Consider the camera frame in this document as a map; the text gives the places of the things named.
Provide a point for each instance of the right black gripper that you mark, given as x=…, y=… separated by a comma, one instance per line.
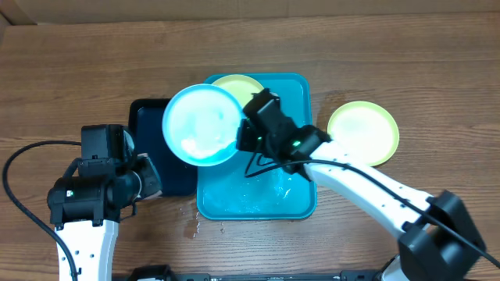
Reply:
x=248, y=140

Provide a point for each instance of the yellow-green plate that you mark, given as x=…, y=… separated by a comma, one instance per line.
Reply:
x=242, y=87
x=366, y=130

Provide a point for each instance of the light blue plate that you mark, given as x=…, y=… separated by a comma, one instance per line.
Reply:
x=200, y=125

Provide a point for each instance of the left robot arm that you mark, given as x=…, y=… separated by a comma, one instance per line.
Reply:
x=86, y=202

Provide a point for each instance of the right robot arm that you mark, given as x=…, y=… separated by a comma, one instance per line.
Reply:
x=437, y=238

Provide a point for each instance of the teal plastic tray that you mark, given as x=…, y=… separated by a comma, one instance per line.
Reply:
x=223, y=191

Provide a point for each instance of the black plastic tray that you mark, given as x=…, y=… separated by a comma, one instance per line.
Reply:
x=145, y=122

